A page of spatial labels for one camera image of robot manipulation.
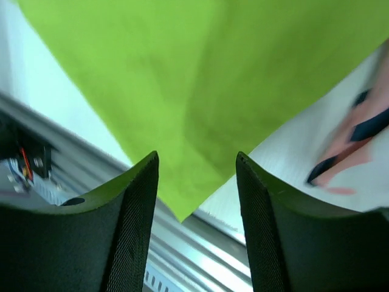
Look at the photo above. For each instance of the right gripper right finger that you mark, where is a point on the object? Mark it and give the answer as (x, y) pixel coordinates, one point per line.
(298, 243)

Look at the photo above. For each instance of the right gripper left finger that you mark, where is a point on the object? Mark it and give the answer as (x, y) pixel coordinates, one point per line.
(76, 243)

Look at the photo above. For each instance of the pink shark print shorts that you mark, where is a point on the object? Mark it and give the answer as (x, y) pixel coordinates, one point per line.
(356, 158)

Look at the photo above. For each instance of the lime green shorts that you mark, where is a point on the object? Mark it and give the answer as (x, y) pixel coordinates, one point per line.
(199, 81)

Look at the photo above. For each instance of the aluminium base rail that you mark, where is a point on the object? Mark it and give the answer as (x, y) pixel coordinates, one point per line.
(198, 254)

